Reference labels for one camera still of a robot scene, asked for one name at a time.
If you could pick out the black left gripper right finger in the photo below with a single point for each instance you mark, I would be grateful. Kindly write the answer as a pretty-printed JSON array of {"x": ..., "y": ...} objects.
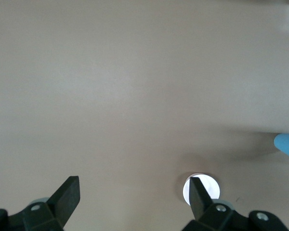
[{"x": 202, "y": 209}]

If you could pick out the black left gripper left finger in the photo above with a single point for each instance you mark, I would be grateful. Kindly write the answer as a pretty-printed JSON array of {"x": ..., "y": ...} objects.
[{"x": 50, "y": 214}]

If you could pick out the pink bowl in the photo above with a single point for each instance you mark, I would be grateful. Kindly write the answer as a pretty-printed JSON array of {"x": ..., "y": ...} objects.
[{"x": 212, "y": 187}]

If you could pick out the blue cup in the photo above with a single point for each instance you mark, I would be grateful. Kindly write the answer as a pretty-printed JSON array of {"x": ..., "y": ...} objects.
[{"x": 285, "y": 143}]

